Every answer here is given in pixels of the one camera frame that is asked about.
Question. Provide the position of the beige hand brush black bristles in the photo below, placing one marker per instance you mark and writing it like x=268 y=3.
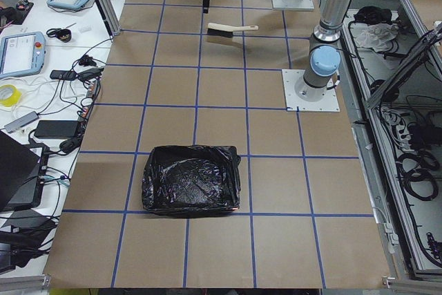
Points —
x=217 y=29

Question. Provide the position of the bin with black bag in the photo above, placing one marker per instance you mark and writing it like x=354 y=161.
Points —
x=195 y=180

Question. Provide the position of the black scissors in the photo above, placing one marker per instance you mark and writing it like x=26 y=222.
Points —
x=53 y=31

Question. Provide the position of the small black bowl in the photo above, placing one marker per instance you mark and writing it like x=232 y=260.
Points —
x=64 y=35

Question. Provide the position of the white crumpled cloth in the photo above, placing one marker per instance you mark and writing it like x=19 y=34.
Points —
x=377 y=37

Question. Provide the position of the near blue teach pendant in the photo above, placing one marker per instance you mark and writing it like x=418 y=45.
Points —
x=22 y=54

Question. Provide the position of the black power adapter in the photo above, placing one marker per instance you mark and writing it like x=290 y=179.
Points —
x=56 y=129

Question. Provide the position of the grey usb hub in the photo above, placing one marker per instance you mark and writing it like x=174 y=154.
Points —
x=21 y=122

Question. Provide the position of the yellow tape roll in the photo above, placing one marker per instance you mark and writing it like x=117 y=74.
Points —
x=9 y=95

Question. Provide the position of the black laptop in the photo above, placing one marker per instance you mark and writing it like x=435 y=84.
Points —
x=22 y=169

